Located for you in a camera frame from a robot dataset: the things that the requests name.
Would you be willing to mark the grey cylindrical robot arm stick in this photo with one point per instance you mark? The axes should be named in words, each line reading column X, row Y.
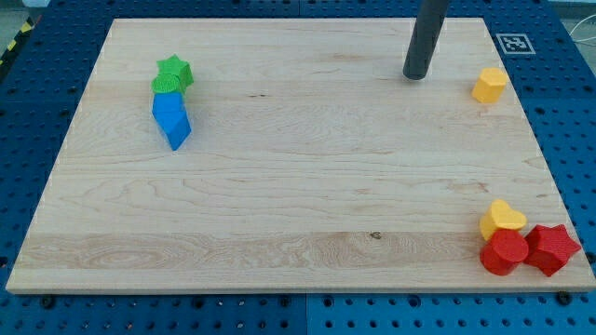
column 426, row 33

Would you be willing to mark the blue cube block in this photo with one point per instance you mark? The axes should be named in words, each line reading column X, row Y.
column 167, row 103

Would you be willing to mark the light wooden board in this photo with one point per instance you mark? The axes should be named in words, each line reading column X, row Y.
column 313, row 165

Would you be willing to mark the blue pentagon block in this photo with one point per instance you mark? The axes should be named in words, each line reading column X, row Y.
column 175, row 126

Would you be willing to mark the green cylinder block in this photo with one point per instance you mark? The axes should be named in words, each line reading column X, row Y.
column 167, row 83

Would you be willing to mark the green star block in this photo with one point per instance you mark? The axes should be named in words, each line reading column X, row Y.
column 180, row 68

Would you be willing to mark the yellow heart block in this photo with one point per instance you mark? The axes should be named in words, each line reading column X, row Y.
column 500, row 216

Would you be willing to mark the yellow hexagon block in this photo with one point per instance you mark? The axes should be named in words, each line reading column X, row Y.
column 490, row 85

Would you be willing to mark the red cylinder block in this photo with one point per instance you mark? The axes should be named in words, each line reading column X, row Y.
column 503, row 253

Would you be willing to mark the white fiducial marker tag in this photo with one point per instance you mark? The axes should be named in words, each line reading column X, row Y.
column 515, row 44

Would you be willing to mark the red star block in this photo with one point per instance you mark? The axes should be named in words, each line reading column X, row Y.
column 550, row 248

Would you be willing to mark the yellow black hazard tape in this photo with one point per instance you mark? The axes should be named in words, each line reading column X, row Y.
column 18, row 42

